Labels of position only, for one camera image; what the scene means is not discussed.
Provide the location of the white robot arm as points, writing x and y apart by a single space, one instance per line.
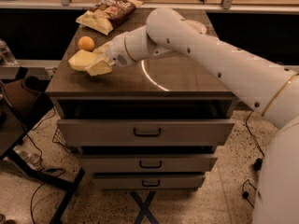
267 88

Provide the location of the white bowl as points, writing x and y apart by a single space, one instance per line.
196 27

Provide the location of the grey drawer cabinet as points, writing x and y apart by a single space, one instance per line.
171 88

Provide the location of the top drawer with handle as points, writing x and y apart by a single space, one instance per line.
145 133

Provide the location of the yellow sponge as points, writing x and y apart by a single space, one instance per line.
82 59

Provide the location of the clear plastic bottle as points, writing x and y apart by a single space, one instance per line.
6 53

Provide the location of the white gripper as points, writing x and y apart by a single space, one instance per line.
117 51

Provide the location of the orange fruit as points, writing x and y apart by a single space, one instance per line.
86 43

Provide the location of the drawer with handle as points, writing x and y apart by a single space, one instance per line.
148 181
198 163
145 133

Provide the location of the middle drawer with handle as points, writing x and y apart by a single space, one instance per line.
198 163

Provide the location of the bottom drawer with handle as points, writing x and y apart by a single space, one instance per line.
148 181

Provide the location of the brown chip bag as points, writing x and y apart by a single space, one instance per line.
107 15

